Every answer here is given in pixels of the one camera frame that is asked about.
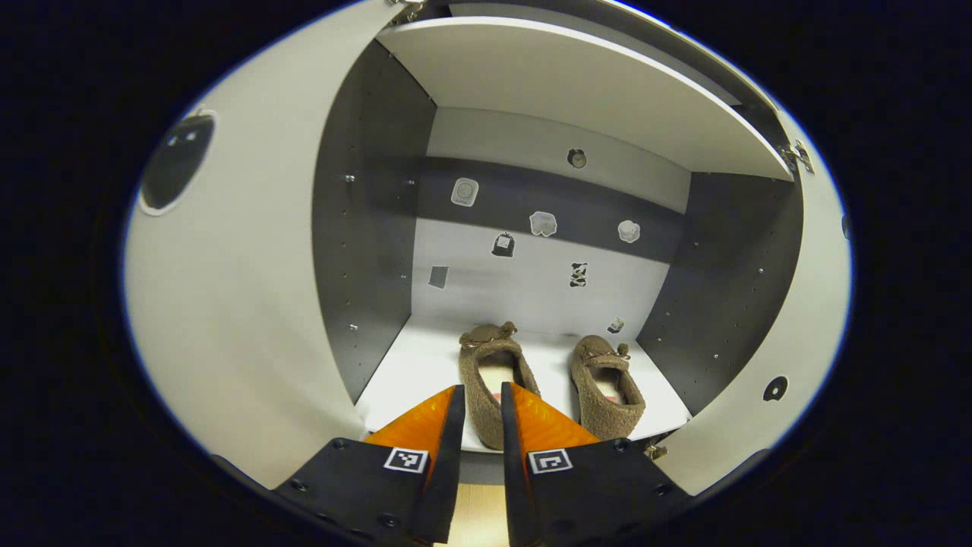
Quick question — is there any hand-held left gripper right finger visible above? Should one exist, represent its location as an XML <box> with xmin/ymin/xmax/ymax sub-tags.
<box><xmin>500</xmin><ymin>381</ymin><xmax>692</xmax><ymax>547</ymax></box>

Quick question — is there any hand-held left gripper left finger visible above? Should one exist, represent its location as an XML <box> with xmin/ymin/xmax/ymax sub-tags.
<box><xmin>273</xmin><ymin>384</ymin><xmax>466</xmax><ymax>544</ymax></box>

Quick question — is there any brown fluffy shoe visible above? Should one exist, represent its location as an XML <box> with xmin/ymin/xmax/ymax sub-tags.
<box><xmin>570</xmin><ymin>334</ymin><xmax>646</xmax><ymax>441</ymax></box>
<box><xmin>458</xmin><ymin>321</ymin><xmax>541</xmax><ymax>451</ymax></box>

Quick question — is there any white grey shoe cabinet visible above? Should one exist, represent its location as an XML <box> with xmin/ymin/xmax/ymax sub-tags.
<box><xmin>311</xmin><ymin>0</ymin><xmax>806</xmax><ymax>487</ymax></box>

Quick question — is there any white shoe cabinet door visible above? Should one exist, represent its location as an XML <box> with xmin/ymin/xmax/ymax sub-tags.
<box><xmin>124</xmin><ymin>0</ymin><xmax>411</xmax><ymax>491</ymax></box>
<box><xmin>661</xmin><ymin>99</ymin><xmax>853</xmax><ymax>496</ymax></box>

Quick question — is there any white cabinet shelf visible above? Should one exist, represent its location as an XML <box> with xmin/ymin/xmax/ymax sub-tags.
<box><xmin>355</xmin><ymin>315</ymin><xmax>693</xmax><ymax>454</ymax></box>
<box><xmin>376</xmin><ymin>17</ymin><xmax>794</xmax><ymax>182</ymax></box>

